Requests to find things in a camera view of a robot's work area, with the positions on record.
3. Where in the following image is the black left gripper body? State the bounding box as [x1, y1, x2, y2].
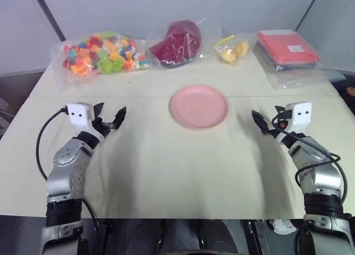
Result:
[90, 116, 115, 141]

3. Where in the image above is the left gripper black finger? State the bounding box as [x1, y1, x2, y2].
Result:
[111, 106, 128, 130]
[93, 102, 106, 120]

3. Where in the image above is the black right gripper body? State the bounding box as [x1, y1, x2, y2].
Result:
[267, 111, 291, 141]

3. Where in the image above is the pink round plate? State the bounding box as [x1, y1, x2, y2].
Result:
[169, 84, 230, 130]

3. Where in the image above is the bag of yellow items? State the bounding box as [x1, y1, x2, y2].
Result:
[212, 31, 258, 68]

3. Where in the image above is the clear bag of folded cloths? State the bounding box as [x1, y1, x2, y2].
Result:
[250, 28, 347, 91]

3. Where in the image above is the clear bag of colourful blocks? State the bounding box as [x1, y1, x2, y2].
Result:
[49, 29, 152, 91]

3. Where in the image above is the cream tablecloth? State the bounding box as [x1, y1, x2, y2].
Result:
[0, 38, 355, 220]

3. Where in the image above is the red folded cloth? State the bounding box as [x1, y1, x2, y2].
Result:
[256, 30, 320, 64]

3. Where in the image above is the dark object beside table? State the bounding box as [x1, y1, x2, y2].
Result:
[329, 69, 355, 113]

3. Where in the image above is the clear plastic bag around cap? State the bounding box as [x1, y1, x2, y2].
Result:
[145, 16, 223, 70]

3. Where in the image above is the dark red cap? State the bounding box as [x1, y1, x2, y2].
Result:
[148, 20, 202, 69]

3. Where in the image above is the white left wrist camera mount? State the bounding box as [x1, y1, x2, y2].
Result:
[65, 101, 97, 134]

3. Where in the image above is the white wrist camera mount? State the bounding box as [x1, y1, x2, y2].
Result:
[65, 101, 97, 134]
[285, 101, 313, 134]

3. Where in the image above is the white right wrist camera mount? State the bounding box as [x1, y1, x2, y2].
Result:
[285, 101, 313, 134]

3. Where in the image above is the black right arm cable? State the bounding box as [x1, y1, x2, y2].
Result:
[270, 115, 349, 208]

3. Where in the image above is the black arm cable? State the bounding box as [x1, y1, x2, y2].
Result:
[36, 107, 70, 181]
[270, 115, 349, 208]

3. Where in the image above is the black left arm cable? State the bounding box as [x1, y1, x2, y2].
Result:
[36, 107, 70, 181]

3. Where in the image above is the dark wall divider strip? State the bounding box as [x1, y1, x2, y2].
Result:
[295, 0, 323, 31]
[28, 0, 67, 43]

